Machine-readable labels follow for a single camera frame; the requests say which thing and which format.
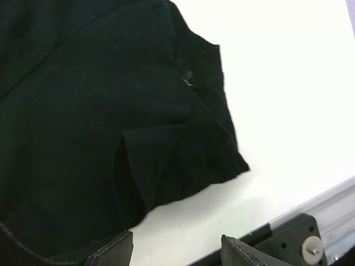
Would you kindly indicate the black t shirt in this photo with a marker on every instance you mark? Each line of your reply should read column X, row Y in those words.
column 109, row 109

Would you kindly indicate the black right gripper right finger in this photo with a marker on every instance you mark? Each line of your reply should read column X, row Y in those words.
column 236, row 253

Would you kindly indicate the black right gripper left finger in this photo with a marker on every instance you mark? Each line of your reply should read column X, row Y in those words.
column 117, row 252

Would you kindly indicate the aluminium front rail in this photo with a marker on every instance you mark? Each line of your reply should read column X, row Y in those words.
column 333, row 211

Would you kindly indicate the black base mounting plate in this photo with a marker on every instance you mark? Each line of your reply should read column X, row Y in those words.
column 283, row 242

